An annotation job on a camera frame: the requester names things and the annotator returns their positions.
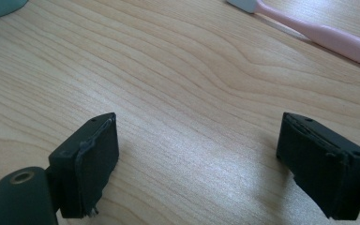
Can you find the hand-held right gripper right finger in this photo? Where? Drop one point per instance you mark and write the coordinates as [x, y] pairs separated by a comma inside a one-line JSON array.
[[322, 168]]

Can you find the white toothbrush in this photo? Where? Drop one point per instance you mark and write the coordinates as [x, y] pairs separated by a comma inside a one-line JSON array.
[[334, 37]]

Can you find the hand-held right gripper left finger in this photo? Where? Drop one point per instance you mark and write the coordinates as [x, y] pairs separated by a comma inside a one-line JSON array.
[[87, 165]]

